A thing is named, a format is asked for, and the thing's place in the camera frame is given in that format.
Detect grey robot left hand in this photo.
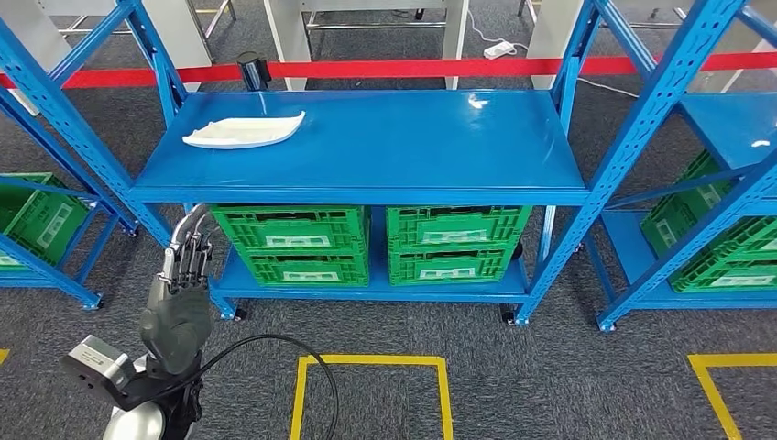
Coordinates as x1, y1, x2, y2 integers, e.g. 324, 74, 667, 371
139, 203, 213, 376

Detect green plastic crate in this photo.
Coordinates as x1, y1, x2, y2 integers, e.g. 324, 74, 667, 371
239, 246, 371, 288
210, 204, 371, 253
386, 204, 533, 251
667, 255, 777, 294
640, 150, 777, 262
0, 172, 93, 271
388, 242, 517, 287

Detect white power strip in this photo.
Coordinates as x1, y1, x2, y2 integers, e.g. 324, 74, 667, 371
483, 39, 517, 61

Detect black barrier post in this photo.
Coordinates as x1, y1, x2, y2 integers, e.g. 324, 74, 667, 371
236, 51, 271, 93

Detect blue metal shelf rack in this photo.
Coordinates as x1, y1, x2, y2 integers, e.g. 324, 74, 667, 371
0, 0, 749, 327
0, 87, 139, 311
582, 0, 777, 332

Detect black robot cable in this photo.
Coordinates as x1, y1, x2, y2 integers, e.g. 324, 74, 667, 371
154, 334, 339, 440

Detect white curved plastic part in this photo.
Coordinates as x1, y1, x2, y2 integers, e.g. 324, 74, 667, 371
181, 110, 307, 150

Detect white desk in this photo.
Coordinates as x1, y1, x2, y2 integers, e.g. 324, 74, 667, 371
264, 0, 470, 93
0, 0, 213, 116
524, 0, 777, 95

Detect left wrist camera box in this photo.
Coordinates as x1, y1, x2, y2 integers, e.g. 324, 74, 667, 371
59, 335, 137, 396

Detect white power cable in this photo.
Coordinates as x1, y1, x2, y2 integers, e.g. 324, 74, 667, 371
464, 8, 641, 100

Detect red barrier belt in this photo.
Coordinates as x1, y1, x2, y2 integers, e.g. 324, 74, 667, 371
0, 52, 777, 91

